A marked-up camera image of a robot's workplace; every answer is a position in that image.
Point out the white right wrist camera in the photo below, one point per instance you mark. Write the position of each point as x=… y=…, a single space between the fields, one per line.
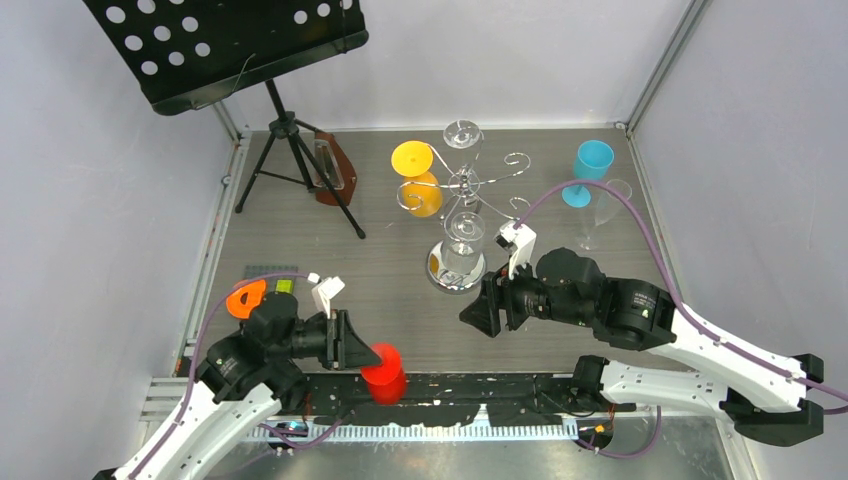
x=519 y=242

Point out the grey building baseplate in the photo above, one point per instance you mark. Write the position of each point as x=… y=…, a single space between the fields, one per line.
x=251 y=271

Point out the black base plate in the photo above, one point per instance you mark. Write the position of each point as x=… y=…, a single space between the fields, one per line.
x=443 y=399

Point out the brown wooden metronome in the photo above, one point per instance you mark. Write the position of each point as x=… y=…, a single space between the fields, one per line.
x=336 y=165

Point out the clear ribbed wine glass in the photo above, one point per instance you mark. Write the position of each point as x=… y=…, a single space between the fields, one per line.
x=461 y=249

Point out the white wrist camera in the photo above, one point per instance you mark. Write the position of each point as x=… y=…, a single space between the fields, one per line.
x=324 y=290
x=519 y=242

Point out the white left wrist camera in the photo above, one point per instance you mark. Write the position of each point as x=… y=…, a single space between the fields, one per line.
x=324 y=290

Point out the lime green building brick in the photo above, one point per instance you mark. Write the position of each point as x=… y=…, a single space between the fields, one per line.
x=284 y=285

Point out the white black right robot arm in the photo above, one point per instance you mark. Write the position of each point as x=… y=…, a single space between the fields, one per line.
x=764 y=398

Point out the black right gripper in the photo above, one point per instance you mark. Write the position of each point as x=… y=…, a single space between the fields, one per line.
x=496 y=288

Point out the red wine glass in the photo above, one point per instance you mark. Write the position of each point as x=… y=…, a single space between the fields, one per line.
x=386 y=382

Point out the black music stand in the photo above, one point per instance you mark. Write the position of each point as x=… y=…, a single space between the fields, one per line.
x=187 y=55

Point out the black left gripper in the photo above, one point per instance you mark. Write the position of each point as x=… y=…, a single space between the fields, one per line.
x=345 y=348

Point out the yellow wine glass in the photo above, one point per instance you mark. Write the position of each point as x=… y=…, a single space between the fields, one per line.
x=419 y=194

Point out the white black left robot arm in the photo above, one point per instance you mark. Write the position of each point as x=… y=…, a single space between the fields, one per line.
x=244 y=379

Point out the blue wine glass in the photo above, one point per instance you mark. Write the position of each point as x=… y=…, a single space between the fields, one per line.
x=593 y=159

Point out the orange curved toy tube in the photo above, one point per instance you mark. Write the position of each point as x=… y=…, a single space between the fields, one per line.
x=245 y=298

